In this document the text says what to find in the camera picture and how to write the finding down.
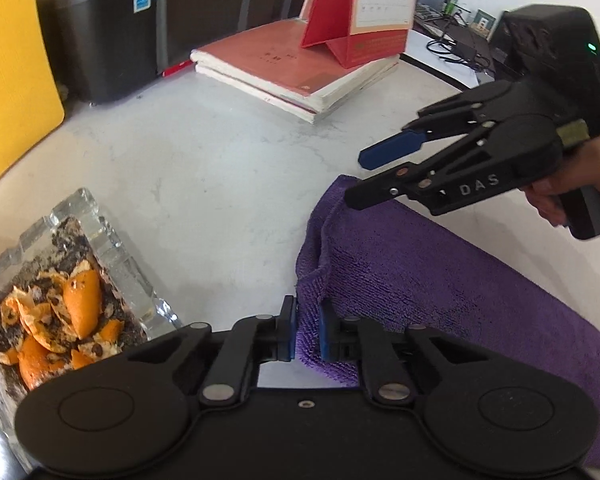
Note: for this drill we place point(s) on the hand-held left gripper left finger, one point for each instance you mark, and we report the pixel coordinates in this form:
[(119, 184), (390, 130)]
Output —
[(289, 332)]

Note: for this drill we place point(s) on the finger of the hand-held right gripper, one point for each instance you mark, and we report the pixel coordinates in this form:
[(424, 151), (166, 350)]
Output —
[(390, 147), (375, 192)]

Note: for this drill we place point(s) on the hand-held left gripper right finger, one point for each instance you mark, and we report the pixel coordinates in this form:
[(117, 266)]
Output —
[(330, 340)]

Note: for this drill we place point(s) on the purple towel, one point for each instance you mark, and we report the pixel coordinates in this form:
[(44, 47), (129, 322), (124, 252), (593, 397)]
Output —
[(430, 285)]

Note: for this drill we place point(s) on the person's right hand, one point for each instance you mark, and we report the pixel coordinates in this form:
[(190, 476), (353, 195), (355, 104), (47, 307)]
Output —
[(595, 165)]

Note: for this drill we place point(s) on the red cover book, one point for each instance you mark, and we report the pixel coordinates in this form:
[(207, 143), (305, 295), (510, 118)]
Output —
[(300, 110)]

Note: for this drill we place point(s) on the red desk calendar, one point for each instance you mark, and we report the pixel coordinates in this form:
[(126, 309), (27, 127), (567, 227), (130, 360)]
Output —
[(370, 10)]

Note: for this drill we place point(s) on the red books stack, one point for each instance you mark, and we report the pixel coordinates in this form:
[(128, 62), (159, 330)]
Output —
[(270, 57)]

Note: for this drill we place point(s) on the glass ashtray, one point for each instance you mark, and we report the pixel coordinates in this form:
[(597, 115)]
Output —
[(125, 280)]

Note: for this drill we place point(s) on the pile of orange peels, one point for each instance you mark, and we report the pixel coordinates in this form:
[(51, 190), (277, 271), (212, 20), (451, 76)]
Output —
[(82, 300)]

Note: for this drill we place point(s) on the red pen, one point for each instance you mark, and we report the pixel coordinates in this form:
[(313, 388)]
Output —
[(177, 67)]

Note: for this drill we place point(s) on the black appliance with blue label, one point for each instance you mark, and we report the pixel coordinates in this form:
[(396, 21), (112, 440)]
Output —
[(100, 40)]

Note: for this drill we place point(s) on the yellow folder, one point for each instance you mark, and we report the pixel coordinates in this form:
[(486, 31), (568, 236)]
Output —
[(15, 75)]

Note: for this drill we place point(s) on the small picture frame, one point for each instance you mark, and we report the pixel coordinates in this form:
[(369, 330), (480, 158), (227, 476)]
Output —
[(484, 22)]

